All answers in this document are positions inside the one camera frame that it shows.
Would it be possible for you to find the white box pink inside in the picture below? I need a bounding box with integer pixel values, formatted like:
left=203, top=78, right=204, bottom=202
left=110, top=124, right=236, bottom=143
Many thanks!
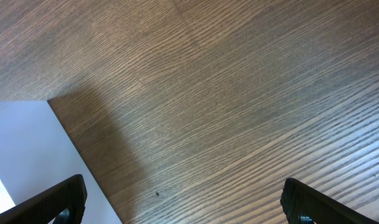
left=0, top=101, right=120, bottom=223

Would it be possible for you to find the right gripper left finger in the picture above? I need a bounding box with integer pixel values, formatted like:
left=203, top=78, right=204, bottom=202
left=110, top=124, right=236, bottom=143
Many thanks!
left=0, top=174, right=87, bottom=224

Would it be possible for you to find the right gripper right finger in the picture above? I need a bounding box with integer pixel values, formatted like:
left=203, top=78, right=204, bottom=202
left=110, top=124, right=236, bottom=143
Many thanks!
left=280, top=178, right=378, bottom=224

